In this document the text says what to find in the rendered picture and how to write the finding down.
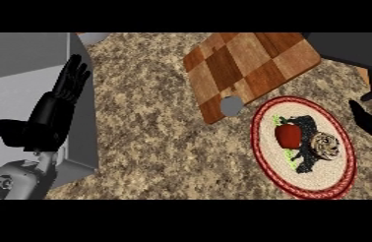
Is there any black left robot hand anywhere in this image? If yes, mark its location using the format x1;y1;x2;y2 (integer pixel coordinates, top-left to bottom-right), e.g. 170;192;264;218
0;53;93;153

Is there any red bell pepper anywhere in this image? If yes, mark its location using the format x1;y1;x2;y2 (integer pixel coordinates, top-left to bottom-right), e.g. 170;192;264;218
272;115;306;151

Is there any checkered wooden cutting board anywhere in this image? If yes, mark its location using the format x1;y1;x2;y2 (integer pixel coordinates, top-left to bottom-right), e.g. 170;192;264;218
182;31;323;125

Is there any red-rimmed oval woven placemat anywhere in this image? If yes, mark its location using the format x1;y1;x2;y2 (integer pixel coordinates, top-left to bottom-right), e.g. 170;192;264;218
248;94;359;201

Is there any dark grey appliance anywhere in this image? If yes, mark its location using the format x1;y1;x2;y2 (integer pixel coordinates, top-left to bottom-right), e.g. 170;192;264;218
301;31;372;69

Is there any grey round disc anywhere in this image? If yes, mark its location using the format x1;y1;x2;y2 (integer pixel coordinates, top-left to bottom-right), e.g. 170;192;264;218
220;95;245;118

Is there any large grey appliance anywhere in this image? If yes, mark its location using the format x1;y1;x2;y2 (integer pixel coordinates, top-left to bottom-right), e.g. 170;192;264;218
0;31;102;189

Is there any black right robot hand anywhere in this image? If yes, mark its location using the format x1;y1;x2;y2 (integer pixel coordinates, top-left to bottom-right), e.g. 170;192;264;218
347;91;372;136

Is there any brown swirled cinnamon roll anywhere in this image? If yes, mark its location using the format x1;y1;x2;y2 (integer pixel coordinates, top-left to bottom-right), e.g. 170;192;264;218
310;131;341;161

